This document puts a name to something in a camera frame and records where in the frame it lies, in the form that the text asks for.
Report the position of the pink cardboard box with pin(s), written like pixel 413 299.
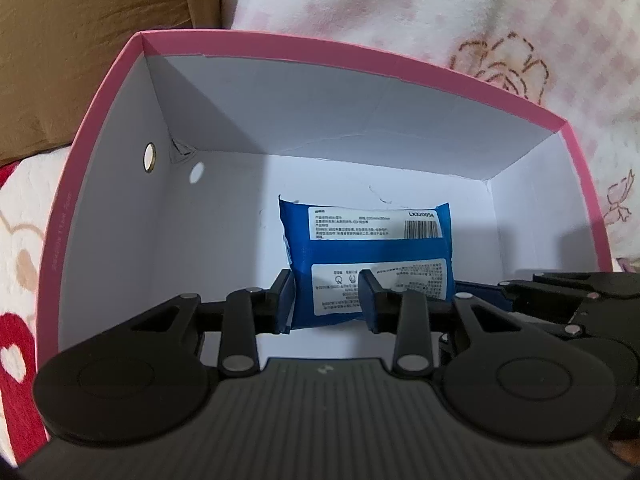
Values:
pixel 300 110

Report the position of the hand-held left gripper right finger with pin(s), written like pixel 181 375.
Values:
pixel 367 305

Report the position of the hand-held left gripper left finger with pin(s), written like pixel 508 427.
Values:
pixel 283 305

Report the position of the blue wet wipes packet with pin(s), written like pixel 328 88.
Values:
pixel 350 250

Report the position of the red and white printed bedsheet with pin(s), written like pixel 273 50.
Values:
pixel 20 210

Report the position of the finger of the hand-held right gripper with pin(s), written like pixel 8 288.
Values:
pixel 560 290
pixel 492 296

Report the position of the brown pillow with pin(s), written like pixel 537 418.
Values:
pixel 75 35

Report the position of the pink checked floral pillow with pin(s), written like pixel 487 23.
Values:
pixel 450 10

